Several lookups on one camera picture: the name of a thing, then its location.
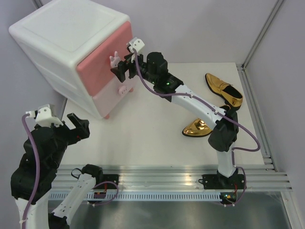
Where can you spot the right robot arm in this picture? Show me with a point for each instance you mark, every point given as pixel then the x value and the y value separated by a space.
pixel 221 122

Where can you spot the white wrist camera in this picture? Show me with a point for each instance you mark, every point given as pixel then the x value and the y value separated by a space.
pixel 45 116
pixel 135 44

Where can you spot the dark pink drawer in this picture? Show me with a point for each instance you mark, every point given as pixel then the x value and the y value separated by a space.
pixel 95 69

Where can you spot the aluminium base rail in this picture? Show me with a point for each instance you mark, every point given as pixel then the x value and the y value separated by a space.
pixel 260 178

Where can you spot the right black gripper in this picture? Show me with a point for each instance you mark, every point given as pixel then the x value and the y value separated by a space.
pixel 122 67

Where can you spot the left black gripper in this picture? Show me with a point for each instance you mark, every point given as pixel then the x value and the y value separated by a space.
pixel 82 126

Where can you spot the white slotted cable duct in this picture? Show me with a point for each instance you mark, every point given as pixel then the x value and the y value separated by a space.
pixel 154 196

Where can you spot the gold loafer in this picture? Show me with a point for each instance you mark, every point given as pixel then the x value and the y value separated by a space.
pixel 197 128
pixel 226 91

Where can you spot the aluminium corner frame post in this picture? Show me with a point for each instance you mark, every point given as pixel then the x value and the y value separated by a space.
pixel 265 28

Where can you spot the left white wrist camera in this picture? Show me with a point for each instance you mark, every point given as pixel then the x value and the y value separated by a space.
pixel 45 116

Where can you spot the gold loafer far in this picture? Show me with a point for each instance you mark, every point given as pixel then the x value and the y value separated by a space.
pixel 226 91

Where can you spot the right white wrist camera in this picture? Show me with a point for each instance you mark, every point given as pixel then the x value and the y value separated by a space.
pixel 135 44

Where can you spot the gold loafer near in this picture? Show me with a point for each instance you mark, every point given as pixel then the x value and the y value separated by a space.
pixel 197 128

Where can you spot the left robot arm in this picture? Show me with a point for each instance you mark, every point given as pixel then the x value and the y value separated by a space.
pixel 31 182

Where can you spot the white plastic shoe cabinet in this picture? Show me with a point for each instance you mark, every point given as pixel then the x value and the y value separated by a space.
pixel 59 35

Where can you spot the light pink drawer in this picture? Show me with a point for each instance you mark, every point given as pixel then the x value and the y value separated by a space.
pixel 111 94

